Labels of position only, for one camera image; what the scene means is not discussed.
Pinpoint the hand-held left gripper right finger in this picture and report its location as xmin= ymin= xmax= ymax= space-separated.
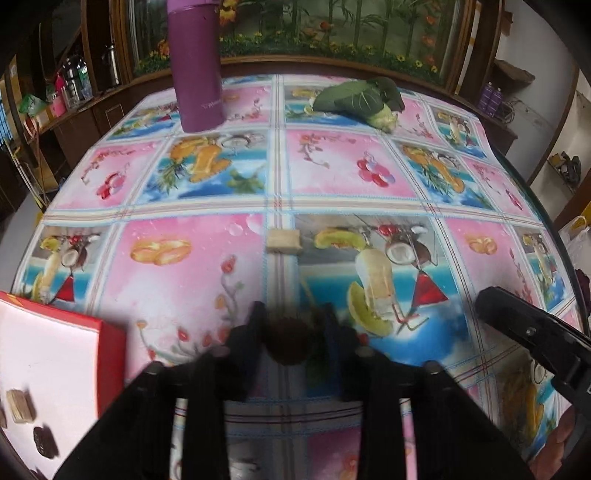
xmin=322 ymin=302 xmax=532 ymax=480

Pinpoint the steel flask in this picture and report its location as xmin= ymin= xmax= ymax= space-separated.
xmin=100 ymin=44 xmax=122 ymax=88

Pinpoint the white plastic bag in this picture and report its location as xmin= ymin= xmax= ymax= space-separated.
xmin=558 ymin=215 xmax=591 ymax=278

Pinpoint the flower landscape panel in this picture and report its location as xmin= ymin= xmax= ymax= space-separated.
xmin=124 ymin=0 xmax=467 ymax=79

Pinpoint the tan crumbly cake piece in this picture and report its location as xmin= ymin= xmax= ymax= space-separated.
xmin=7 ymin=389 xmax=37 ymax=424

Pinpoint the purple thermos bottle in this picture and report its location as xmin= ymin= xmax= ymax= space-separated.
xmin=166 ymin=0 xmax=225 ymax=132

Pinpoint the white cake piece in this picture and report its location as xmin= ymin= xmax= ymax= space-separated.
xmin=267 ymin=228 xmax=302 ymax=254

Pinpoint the red box with white inside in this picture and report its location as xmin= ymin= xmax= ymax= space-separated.
xmin=0 ymin=291 xmax=127 ymax=480

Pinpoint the brown longan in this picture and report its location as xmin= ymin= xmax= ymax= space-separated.
xmin=264 ymin=318 xmax=311 ymax=366

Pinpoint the fruit printed tablecloth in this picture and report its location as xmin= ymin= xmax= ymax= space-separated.
xmin=9 ymin=74 xmax=583 ymax=480

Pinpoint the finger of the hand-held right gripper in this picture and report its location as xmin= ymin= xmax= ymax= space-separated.
xmin=475 ymin=286 xmax=581 ymax=378

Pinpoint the green box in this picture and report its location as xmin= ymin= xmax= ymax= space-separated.
xmin=21 ymin=92 xmax=49 ymax=116

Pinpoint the green leafy vegetable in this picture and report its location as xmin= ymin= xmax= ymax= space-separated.
xmin=311 ymin=77 xmax=406 ymax=134

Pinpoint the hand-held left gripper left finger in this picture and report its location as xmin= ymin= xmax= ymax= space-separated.
xmin=53 ymin=301 xmax=269 ymax=480

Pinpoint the dark dried date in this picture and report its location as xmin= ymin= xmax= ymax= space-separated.
xmin=32 ymin=427 xmax=60 ymax=459

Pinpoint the person's right hand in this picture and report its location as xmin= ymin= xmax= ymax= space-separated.
xmin=531 ymin=408 xmax=576 ymax=479

